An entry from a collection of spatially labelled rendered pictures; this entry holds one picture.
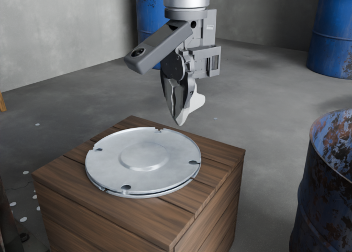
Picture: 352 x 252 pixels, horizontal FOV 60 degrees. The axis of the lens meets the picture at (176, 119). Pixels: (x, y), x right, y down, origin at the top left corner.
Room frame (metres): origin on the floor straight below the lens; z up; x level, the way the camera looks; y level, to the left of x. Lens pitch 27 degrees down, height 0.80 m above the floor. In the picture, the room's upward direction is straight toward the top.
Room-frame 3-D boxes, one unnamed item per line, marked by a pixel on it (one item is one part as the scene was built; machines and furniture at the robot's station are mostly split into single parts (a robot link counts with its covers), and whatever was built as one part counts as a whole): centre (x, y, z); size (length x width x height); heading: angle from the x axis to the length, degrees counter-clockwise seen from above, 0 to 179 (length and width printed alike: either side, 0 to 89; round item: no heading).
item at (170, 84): (0.55, -0.01, 0.57); 0.06 x 0.03 x 0.09; 124
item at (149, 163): (0.66, 0.08, 0.36); 0.29 x 0.29 x 0.01
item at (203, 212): (0.65, 0.08, 0.18); 0.40 x 0.38 x 0.35; 58
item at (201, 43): (0.54, -0.02, 0.67); 0.09 x 0.08 x 0.12; 124
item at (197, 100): (0.52, -0.03, 0.57); 0.06 x 0.03 x 0.09; 124
